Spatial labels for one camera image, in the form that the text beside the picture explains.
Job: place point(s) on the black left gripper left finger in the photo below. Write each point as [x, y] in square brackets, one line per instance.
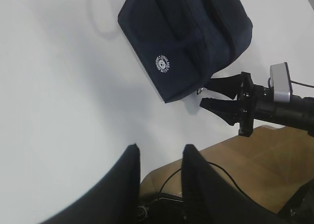
[113, 200]

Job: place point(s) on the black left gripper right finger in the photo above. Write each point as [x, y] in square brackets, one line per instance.
[209, 199]

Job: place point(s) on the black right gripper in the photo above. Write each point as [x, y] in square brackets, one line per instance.
[232, 111]

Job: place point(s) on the navy blue lunch bag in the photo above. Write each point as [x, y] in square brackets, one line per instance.
[182, 43]

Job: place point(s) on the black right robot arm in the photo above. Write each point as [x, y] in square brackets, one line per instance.
[298, 113]

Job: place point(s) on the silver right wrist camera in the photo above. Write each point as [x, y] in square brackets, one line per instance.
[280, 82]

